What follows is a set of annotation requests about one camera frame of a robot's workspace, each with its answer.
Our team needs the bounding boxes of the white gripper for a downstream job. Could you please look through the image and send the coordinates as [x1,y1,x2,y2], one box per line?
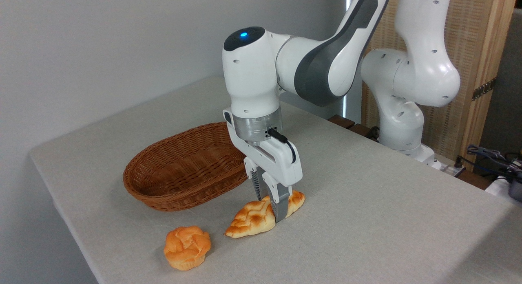
[223,108,303,224]

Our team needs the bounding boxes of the long braided bread loaf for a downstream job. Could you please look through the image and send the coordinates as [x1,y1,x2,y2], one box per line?
[224,189,306,240]

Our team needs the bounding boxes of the brown wicker oval basket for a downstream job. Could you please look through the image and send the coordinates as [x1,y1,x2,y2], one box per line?
[123,122,250,212]

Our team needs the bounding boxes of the round orange bread bun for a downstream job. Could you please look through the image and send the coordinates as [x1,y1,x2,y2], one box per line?
[163,225,212,271]

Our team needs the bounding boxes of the grey tablecloth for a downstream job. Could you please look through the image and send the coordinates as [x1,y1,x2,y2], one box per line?
[29,75,522,284]

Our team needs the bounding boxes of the dark wooden base blocks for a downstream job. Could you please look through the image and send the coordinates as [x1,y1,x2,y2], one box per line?
[328,114,380,141]

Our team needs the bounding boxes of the metal screen hinge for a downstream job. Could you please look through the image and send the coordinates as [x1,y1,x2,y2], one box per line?
[471,77,498,101]

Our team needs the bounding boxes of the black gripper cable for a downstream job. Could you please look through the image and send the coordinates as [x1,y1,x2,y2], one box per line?
[267,128,297,163]

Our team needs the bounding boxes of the bundle of dark cables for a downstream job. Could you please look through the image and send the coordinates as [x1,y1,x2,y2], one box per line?
[455,144,522,183]

